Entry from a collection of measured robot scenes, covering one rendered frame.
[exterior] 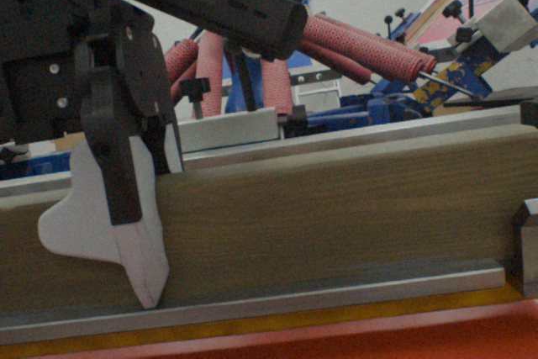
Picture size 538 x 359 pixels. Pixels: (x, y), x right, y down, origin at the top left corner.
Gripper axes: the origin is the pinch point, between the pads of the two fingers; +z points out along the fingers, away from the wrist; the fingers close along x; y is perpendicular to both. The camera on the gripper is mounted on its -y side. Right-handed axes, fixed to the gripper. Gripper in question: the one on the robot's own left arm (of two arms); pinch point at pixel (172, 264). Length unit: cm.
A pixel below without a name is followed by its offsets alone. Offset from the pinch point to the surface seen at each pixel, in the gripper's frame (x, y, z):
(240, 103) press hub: -76, 3, -7
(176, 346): -0.1, 0.9, 5.3
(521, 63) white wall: -334, -200, 1
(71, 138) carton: -366, 204, 7
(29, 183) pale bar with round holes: -20.5, 21.2, -3.1
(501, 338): 2.5, -17.2, 5.3
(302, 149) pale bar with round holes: -20.5, -8.6, -2.5
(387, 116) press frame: -59, -26, -1
